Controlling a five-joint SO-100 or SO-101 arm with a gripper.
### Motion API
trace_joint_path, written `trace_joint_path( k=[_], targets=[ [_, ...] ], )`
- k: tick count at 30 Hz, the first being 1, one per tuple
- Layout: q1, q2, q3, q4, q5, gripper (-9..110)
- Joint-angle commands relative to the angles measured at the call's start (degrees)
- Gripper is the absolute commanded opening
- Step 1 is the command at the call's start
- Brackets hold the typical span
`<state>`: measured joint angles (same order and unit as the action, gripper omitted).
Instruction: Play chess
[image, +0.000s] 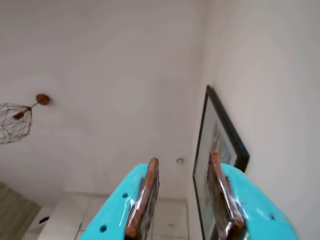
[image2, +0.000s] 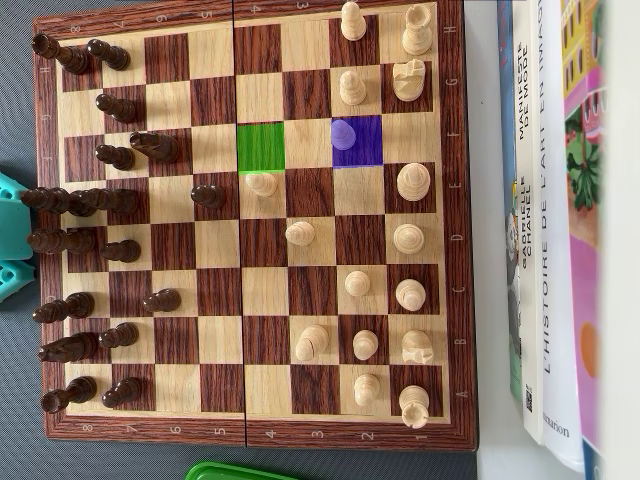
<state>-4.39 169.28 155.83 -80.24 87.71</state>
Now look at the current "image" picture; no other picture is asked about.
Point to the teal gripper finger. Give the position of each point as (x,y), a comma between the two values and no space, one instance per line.
(250,207)
(117,207)

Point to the black framed picture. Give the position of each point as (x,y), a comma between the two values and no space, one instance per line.
(212,140)

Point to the small round ceiling fixture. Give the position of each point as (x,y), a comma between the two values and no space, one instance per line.
(179,160)

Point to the greenish striped curtain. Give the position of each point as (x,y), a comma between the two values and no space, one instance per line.
(15,210)

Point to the round wooden ceiling lamp mount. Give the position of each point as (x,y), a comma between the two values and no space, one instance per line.
(42,99)

